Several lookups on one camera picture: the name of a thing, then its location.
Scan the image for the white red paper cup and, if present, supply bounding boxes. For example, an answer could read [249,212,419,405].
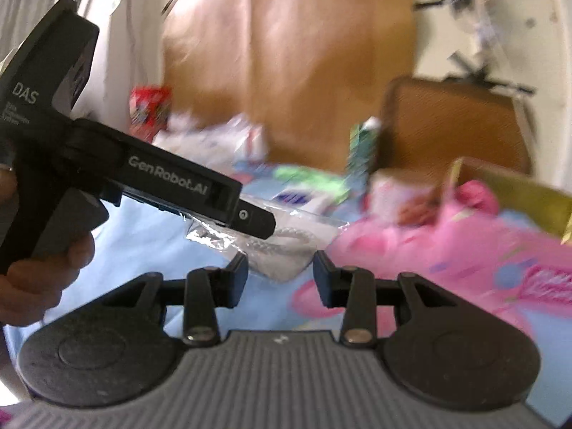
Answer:
[368,168,442,227]

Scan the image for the green yellow packet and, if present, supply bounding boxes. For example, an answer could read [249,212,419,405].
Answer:
[272,165,352,203]

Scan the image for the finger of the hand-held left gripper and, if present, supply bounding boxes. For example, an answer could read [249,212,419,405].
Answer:
[120,188,226,228]
[232,197,276,241]

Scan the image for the white tissue package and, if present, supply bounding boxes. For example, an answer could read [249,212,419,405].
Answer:
[153,114,251,173]

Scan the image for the blue pink printed blanket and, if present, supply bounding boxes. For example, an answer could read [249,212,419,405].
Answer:
[0,161,572,427]

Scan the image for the white curtain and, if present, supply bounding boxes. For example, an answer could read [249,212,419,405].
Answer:
[0,0,182,114]

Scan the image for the clear bag with white rope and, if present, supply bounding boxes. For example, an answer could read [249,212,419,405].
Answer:
[185,204,350,283]

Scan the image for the green can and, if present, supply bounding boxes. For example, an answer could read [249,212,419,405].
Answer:
[347,117,383,176]

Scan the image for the black wall tape strips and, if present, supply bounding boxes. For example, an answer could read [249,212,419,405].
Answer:
[402,0,537,97]

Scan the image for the person's left hand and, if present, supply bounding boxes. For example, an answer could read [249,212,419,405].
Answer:
[0,231,97,325]

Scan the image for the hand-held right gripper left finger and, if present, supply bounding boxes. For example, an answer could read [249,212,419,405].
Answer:
[104,251,250,347]

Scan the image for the pink round plush toy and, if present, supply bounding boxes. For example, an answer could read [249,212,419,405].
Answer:
[456,181,500,216]

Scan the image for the brown cardboard box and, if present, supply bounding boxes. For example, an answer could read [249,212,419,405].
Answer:
[377,76,537,178]

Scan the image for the gold box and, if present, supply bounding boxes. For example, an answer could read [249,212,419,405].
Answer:
[449,156,572,247]

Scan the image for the large brown cardboard sheet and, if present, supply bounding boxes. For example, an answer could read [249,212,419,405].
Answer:
[160,0,419,173]

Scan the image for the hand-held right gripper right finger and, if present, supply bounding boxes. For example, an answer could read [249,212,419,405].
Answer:
[312,250,448,347]

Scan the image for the red snack bag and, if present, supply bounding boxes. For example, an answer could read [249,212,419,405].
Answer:
[129,85,173,140]

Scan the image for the clear crumpled plastic bag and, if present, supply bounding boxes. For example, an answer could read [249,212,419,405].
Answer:
[223,115,271,164]

